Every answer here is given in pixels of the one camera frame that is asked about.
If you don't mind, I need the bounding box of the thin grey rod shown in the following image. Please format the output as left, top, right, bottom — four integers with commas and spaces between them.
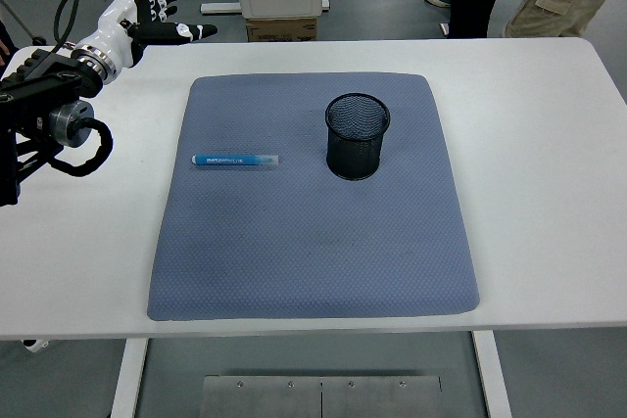
0, 0, 48, 46

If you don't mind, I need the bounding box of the blue marker pen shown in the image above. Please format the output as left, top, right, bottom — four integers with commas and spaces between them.
190, 153, 284, 170

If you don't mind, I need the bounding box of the blue-grey textured mat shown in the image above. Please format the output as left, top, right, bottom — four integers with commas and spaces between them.
146, 72, 481, 323

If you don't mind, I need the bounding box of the white floor base bar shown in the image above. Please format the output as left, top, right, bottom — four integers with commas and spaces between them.
199, 0, 332, 17

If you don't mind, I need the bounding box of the white table leg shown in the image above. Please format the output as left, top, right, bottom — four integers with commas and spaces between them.
470, 330, 513, 418
108, 338, 149, 418

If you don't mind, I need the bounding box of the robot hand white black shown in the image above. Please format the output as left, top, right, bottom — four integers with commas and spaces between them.
72, 0, 219, 71

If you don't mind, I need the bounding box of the brown cardboard box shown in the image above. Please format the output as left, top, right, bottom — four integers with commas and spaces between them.
244, 16, 318, 43

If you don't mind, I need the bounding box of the black mesh pen holder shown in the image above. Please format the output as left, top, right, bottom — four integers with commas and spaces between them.
324, 92, 392, 181

